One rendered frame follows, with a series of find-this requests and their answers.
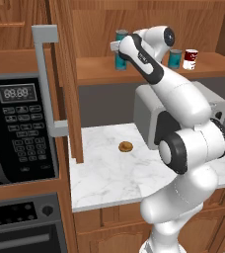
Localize teal can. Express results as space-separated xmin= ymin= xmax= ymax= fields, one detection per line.
xmin=168 ymin=48 xmax=184 ymax=70
xmin=114 ymin=51 xmax=128 ymax=71
xmin=114 ymin=29 xmax=129 ymax=43

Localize silver toaster oven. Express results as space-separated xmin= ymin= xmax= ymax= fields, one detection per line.
xmin=132 ymin=80 xmax=225 ymax=151

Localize black microwave oven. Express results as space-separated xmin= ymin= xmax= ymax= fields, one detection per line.
xmin=0 ymin=73 xmax=60 ymax=189

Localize wooden cabinet door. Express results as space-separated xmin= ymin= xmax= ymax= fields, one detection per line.
xmin=47 ymin=0 xmax=85 ymax=164

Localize brown round cookie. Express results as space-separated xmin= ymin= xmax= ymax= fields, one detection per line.
xmin=117 ymin=140 xmax=134 ymax=153

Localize black and grey oven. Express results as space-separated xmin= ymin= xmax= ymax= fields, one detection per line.
xmin=0 ymin=193 xmax=69 ymax=253

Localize black oven knob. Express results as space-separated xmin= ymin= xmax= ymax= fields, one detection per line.
xmin=41 ymin=204 xmax=55 ymax=217

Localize wooden base cupboard run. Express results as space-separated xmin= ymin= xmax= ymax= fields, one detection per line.
xmin=72 ymin=186 xmax=225 ymax=253

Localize grey oven handle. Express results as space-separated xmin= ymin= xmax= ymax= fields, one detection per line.
xmin=0 ymin=232 xmax=51 ymax=253

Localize red and white can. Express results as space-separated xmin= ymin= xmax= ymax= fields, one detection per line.
xmin=183 ymin=48 xmax=199 ymax=71

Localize wooden cupboard door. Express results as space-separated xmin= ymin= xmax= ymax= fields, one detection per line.
xmin=178 ymin=206 xmax=225 ymax=253
xmin=84 ymin=229 xmax=152 ymax=253

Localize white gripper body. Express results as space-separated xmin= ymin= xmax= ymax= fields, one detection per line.
xmin=110 ymin=40 xmax=123 ymax=53

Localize wooden upper cabinet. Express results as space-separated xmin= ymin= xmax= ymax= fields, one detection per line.
xmin=0 ymin=0 xmax=53 ymax=75

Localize wooden cabinet with shelf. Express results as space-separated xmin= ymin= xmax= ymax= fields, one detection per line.
xmin=68 ymin=0 xmax=225 ymax=88

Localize wooden drawer front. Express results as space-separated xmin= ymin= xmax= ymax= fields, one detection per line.
xmin=100 ymin=201 xmax=146 ymax=229

